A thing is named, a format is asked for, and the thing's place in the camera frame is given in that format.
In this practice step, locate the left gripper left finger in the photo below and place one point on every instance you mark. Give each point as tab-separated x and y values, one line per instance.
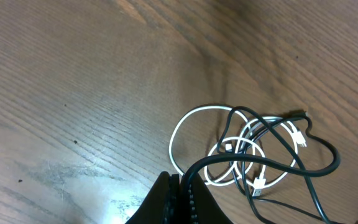
160	203

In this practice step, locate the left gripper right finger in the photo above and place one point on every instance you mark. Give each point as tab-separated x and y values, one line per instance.
197	205

